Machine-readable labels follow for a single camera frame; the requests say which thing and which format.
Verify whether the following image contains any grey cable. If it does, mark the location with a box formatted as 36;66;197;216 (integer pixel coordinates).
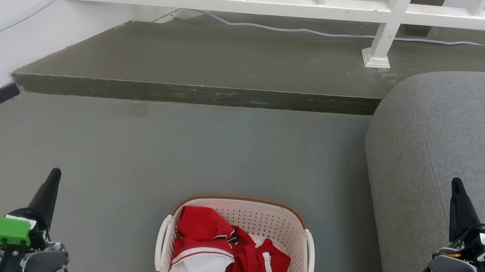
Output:
0;0;485;135

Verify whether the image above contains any grey fabric sofa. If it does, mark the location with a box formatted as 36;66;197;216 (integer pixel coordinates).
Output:
346;54;485;272

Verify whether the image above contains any red garment white trim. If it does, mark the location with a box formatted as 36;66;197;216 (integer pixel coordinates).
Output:
218;225;295;272

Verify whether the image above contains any white railing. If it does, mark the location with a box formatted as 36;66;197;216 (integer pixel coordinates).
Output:
58;0;485;85

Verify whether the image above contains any red garment with white stripes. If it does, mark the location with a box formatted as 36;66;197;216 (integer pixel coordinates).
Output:
167;203;243;272

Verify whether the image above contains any white laundry basket brown rim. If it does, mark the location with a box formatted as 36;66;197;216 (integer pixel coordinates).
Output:
152;185;323;272

